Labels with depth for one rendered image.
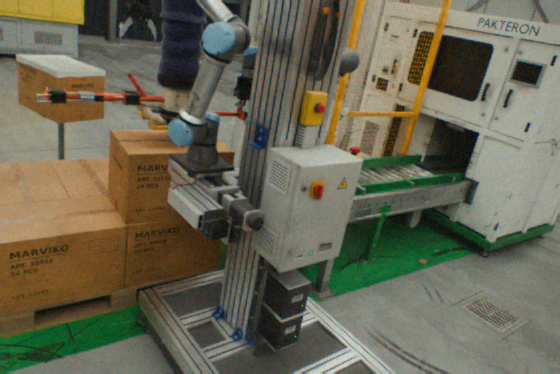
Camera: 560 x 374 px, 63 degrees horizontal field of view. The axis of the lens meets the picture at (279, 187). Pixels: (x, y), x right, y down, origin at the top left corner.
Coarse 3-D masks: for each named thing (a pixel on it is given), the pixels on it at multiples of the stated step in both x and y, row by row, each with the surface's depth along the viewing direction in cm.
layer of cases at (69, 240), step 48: (0, 192) 251; (48, 192) 260; (96, 192) 271; (0, 240) 209; (48, 240) 220; (96, 240) 234; (144, 240) 251; (192, 240) 270; (0, 288) 216; (48, 288) 230; (96, 288) 246
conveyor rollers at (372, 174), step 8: (368, 168) 410; (376, 168) 414; (384, 168) 418; (392, 168) 422; (400, 168) 426; (408, 168) 430; (416, 168) 433; (360, 176) 382; (368, 176) 387; (376, 176) 391; (384, 176) 396; (392, 176) 400; (400, 176) 404; (408, 176) 408; (416, 176) 412
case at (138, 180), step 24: (120, 144) 239; (144, 144) 244; (168, 144) 251; (216, 144) 265; (120, 168) 242; (144, 168) 235; (120, 192) 245; (144, 192) 240; (168, 192) 247; (120, 216) 248; (144, 216) 246; (168, 216) 254
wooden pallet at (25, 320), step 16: (208, 272) 288; (128, 288) 258; (48, 304) 233; (80, 304) 255; (96, 304) 258; (112, 304) 256; (128, 304) 262; (0, 320) 228; (16, 320) 227; (32, 320) 232; (48, 320) 240; (64, 320) 242
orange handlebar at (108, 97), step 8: (72, 96) 219; (80, 96) 221; (104, 96) 227; (112, 96) 229; (120, 96) 233; (152, 96) 244; (216, 112) 235; (224, 112) 238; (232, 112) 240; (240, 112) 243
